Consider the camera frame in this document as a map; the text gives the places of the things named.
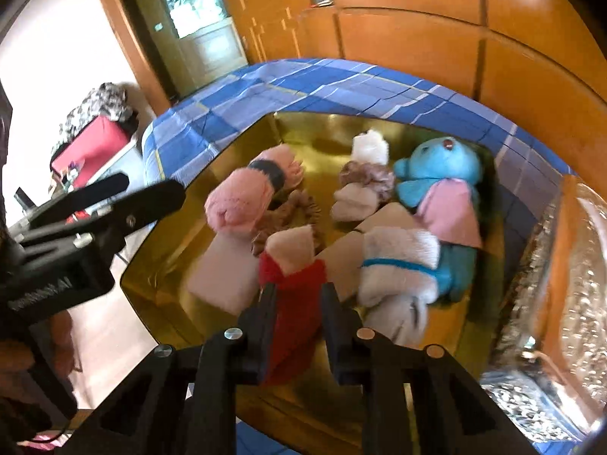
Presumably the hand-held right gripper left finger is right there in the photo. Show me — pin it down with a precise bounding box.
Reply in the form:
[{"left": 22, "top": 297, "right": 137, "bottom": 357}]
[{"left": 71, "top": 284, "right": 278, "bottom": 455}]

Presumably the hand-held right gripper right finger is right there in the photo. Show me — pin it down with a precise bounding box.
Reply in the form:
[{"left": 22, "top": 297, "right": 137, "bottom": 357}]
[{"left": 321, "top": 283, "right": 539, "bottom": 455}]

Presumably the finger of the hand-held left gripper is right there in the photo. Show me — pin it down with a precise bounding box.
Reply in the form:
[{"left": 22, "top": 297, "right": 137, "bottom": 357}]
[
  {"left": 35, "top": 174, "right": 130, "bottom": 226},
  {"left": 28, "top": 181, "right": 187, "bottom": 266}
]

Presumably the beige fluffy sock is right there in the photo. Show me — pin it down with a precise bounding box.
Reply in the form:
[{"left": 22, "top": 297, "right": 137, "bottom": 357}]
[{"left": 331, "top": 130, "right": 392, "bottom": 223}]

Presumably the red suitcase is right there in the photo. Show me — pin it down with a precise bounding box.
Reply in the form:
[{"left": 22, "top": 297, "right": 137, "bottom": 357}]
[{"left": 51, "top": 115, "right": 134, "bottom": 185}]

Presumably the black and white patterned bag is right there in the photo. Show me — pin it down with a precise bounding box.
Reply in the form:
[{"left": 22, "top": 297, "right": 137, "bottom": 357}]
[{"left": 59, "top": 82, "right": 138, "bottom": 136}]

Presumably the brown scrunchie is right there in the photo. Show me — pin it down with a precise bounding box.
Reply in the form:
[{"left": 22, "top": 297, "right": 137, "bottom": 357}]
[{"left": 251, "top": 190, "right": 326, "bottom": 257}]

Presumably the blue plaid bedsheet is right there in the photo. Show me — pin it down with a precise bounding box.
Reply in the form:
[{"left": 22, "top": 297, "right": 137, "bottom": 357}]
[{"left": 142, "top": 58, "right": 577, "bottom": 455}]

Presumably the wooden door with glass pane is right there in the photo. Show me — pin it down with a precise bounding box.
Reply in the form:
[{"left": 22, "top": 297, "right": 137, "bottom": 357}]
[{"left": 152, "top": 0, "right": 250, "bottom": 98}]

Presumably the blue plush toy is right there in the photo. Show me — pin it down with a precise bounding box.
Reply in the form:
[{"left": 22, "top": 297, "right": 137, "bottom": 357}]
[{"left": 393, "top": 135, "right": 484, "bottom": 304}]

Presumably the clear glass container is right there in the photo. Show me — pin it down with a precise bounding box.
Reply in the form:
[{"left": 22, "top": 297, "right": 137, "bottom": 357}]
[{"left": 481, "top": 175, "right": 607, "bottom": 441}]

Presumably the wooden panelled headboard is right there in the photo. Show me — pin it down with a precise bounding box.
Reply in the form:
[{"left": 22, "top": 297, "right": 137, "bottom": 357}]
[{"left": 303, "top": 0, "right": 607, "bottom": 342}]

